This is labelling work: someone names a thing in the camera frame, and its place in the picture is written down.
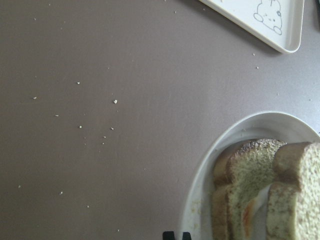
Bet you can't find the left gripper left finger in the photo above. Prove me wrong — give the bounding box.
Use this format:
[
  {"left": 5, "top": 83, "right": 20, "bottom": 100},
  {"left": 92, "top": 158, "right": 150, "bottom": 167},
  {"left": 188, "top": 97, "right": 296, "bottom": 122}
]
[{"left": 162, "top": 231, "right": 175, "bottom": 240}]

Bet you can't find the cream rabbit tray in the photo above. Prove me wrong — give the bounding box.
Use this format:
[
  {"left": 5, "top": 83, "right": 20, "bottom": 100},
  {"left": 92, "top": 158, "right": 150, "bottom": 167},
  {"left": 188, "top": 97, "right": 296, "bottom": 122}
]
[{"left": 201, "top": 0, "right": 305, "bottom": 54}]

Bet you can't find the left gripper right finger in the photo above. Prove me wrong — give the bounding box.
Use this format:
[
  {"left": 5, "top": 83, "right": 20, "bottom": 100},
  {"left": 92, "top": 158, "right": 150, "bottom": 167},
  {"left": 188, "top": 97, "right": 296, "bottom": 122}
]
[{"left": 182, "top": 232, "right": 191, "bottom": 240}]

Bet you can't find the white round plate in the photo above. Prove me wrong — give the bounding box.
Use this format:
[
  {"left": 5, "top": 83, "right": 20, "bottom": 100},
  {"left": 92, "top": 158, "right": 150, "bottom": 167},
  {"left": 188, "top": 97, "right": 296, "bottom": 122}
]
[{"left": 178, "top": 111, "right": 320, "bottom": 240}]

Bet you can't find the bread slice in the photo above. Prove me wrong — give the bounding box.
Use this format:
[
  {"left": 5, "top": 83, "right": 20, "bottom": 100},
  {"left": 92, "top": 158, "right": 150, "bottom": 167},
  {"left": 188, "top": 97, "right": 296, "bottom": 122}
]
[
  {"left": 212, "top": 138, "right": 286, "bottom": 240},
  {"left": 266, "top": 142, "right": 320, "bottom": 240}
]

